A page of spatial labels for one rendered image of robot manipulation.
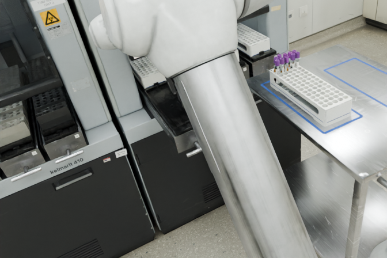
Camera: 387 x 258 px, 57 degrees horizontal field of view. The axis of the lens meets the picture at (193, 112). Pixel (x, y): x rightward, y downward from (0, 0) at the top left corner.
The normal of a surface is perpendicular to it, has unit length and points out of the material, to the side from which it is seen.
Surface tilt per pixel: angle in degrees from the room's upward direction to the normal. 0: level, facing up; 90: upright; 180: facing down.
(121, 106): 90
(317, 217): 0
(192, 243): 0
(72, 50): 90
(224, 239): 0
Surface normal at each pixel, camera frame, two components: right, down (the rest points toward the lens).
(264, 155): 0.52, -0.16
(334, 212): -0.17, -0.80
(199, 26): 0.28, 0.04
